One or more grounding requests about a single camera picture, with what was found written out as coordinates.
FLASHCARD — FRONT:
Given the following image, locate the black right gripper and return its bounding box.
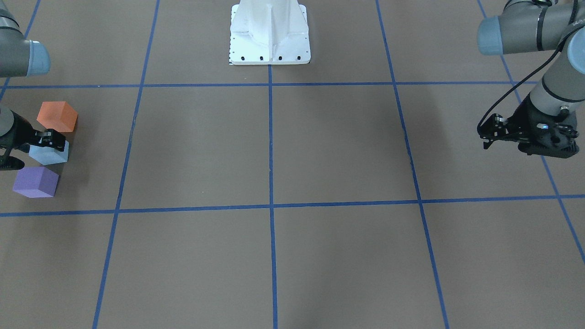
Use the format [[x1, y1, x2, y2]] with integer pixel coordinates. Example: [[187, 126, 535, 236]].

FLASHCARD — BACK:
[[0, 112, 66, 171]]

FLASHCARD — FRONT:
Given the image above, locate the orange foam block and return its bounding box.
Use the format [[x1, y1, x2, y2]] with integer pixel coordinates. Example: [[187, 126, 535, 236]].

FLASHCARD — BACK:
[[36, 101, 79, 133]]

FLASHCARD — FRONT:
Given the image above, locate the purple foam block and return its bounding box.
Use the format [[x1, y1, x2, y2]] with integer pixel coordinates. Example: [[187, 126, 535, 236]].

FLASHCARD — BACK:
[[12, 167, 60, 198]]

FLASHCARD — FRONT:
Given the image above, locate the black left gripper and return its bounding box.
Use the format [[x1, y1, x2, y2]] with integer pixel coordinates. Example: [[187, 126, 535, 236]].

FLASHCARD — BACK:
[[477, 96, 580, 159]]

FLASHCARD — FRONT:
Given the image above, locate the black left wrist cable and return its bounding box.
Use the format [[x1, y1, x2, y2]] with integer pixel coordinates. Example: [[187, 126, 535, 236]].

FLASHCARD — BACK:
[[476, 23, 585, 138]]

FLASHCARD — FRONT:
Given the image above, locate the brown paper table mat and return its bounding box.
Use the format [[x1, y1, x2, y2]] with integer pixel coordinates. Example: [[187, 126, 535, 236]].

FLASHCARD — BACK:
[[1, 0, 584, 329]]

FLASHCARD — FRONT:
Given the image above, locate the blue foam block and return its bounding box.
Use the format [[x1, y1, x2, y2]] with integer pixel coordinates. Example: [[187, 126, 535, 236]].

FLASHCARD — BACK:
[[28, 140, 69, 166]]

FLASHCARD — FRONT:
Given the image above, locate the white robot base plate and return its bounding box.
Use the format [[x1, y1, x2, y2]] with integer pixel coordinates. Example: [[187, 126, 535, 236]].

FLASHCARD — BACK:
[[229, 0, 311, 65]]

